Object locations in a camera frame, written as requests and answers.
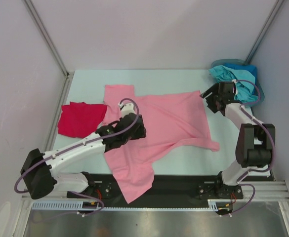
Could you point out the light blue t shirt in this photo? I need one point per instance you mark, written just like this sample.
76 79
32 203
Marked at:
223 74

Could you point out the slotted cable duct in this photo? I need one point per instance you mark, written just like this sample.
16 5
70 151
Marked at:
62 205

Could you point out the left aluminium frame post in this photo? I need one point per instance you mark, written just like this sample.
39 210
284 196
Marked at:
34 14

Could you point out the teal plastic basket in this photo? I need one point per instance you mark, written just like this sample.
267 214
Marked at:
241 62

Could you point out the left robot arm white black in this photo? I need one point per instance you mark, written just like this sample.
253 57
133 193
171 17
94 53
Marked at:
43 173

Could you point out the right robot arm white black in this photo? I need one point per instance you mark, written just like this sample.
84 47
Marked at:
255 147

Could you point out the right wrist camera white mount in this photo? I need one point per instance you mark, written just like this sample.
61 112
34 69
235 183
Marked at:
235 86

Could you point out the aluminium frame post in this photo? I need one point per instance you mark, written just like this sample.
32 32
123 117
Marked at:
34 14
276 9

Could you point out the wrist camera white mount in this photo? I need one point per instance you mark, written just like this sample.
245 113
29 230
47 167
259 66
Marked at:
235 86
126 109

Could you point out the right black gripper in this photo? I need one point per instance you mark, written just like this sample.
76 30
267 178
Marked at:
211 98

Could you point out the right aluminium frame post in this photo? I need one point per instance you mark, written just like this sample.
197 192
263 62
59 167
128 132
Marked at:
276 9

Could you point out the pink t shirt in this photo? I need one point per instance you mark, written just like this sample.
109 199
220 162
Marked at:
171 121

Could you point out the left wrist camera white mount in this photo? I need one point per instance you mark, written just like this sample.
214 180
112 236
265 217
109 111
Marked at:
126 109

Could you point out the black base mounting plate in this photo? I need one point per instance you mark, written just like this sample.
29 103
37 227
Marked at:
167 191

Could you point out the red folded t shirt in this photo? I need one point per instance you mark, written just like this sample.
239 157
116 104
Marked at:
79 119

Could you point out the dark blue t shirt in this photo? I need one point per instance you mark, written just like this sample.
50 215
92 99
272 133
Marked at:
248 69

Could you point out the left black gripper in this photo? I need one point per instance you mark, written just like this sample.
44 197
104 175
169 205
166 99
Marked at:
140 133

